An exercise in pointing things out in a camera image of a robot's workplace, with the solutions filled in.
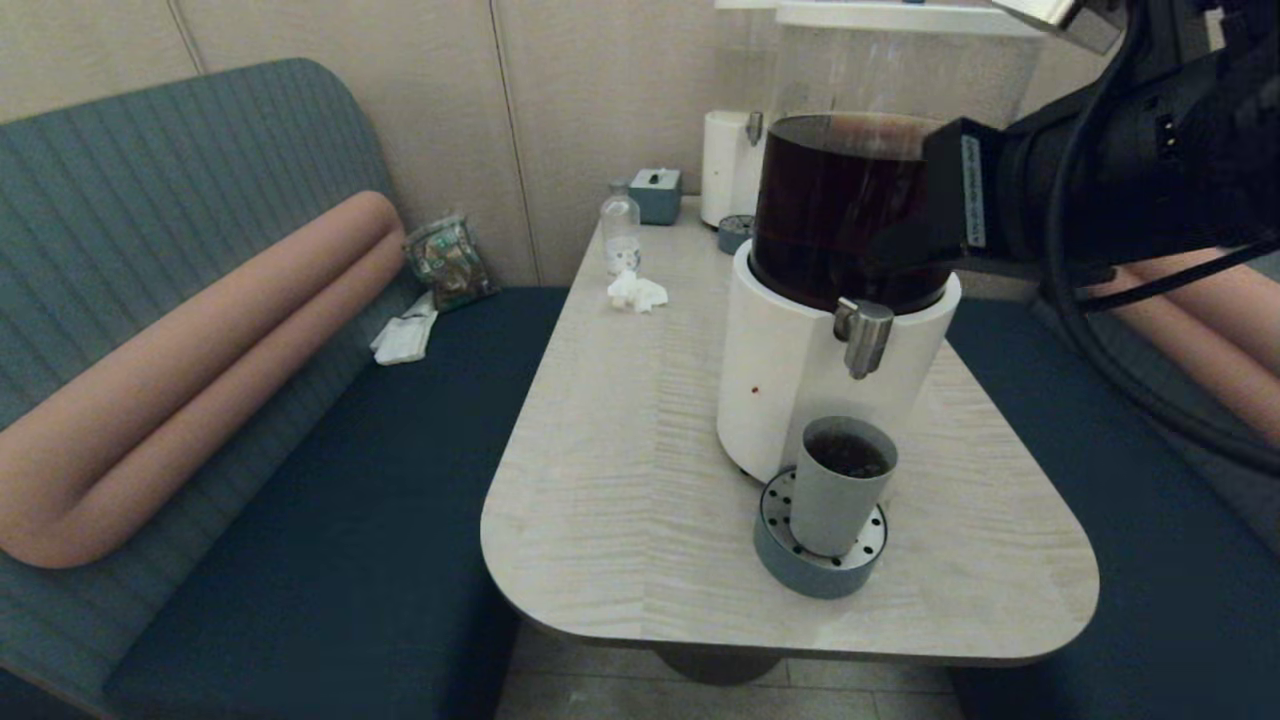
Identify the blue-grey tissue box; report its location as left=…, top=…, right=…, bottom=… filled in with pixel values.
left=628, top=166, right=683, bottom=225

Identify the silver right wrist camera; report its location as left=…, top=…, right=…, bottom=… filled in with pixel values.
left=990, top=0, right=1129, bottom=56

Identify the shiny snack bag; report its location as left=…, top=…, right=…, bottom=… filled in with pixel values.
left=402, top=208, right=501, bottom=311

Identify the small white clear dispenser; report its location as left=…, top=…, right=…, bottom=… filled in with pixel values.
left=699, top=0, right=777, bottom=229

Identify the pink bolster cushion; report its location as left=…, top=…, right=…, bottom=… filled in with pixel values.
left=0, top=190, right=406, bottom=571
left=1090, top=245, right=1280, bottom=447

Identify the large tea dispenser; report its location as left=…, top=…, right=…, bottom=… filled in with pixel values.
left=715, top=0, right=1046, bottom=488

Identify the teal bench seat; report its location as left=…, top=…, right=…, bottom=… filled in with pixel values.
left=945, top=245, right=1280, bottom=720
left=0, top=57, right=571, bottom=720

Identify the clear plastic bottle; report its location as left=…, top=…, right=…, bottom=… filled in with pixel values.
left=599, top=180, right=641, bottom=276

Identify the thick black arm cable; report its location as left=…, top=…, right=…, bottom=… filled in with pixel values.
left=1040, top=20, right=1280, bottom=477

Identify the crumpled white tissue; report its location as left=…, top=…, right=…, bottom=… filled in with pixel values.
left=605, top=268, right=669, bottom=313

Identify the thin black camera cable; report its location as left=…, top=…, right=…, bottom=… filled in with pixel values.
left=1078, top=238, right=1280, bottom=313

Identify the grey cup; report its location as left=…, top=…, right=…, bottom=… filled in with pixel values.
left=790, top=416, right=899, bottom=558

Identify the round blue-grey perforated drip tray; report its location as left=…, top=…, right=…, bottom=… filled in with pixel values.
left=752, top=468, right=889, bottom=601

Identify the folded white napkin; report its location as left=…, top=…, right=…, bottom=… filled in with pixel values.
left=368, top=290, right=439, bottom=366

